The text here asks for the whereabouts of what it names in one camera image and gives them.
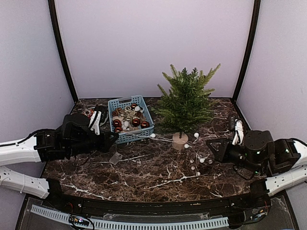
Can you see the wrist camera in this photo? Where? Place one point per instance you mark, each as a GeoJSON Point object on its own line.
{"type": "Point", "coordinates": [96, 127]}
{"type": "Point", "coordinates": [236, 126]}

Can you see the white cable duct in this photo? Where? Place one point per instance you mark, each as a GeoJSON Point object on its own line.
{"type": "Point", "coordinates": [86, 223]}

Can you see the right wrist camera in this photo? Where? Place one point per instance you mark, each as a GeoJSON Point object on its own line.
{"type": "Point", "coordinates": [236, 126]}

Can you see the light blue plastic basket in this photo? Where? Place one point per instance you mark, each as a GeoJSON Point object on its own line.
{"type": "Point", "coordinates": [132, 107]}

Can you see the small green christmas tree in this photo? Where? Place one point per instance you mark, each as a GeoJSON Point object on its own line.
{"type": "Point", "coordinates": [186, 105]}

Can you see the red floral plate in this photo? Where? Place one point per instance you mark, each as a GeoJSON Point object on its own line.
{"type": "Point", "coordinates": [88, 112]}

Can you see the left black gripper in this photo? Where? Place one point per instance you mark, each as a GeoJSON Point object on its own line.
{"type": "Point", "coordinates": [107, 143]}

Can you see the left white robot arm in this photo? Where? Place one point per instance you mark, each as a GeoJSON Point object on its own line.
{"type": "Point", "coordinates": [20, 151]}

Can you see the black table front rail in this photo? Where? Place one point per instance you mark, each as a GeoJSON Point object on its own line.
{"type": "Point", "coordinates": [232, 205]}

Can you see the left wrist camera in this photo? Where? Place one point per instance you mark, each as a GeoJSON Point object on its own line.
{"type": "Point", "coordinates": [96, 127]}

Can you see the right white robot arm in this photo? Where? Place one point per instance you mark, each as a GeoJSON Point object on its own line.
{"type": "Point", "coordinates": [282, 163]}

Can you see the white ball string lights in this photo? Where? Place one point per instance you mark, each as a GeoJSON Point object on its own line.
{"type": "Point", "coordinates": [155, 152]}

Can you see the copper red bauble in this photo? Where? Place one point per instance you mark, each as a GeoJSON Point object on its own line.
{"type": "Point", "coordinates": [116, 123]}
{"type": "Point", "coordinates": [136, 122]}
{"type": "Point", "coordinates": [145, 124]}

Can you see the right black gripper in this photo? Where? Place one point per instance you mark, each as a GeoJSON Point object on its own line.
{"type": "Point", "coordinates": [220, 155]}

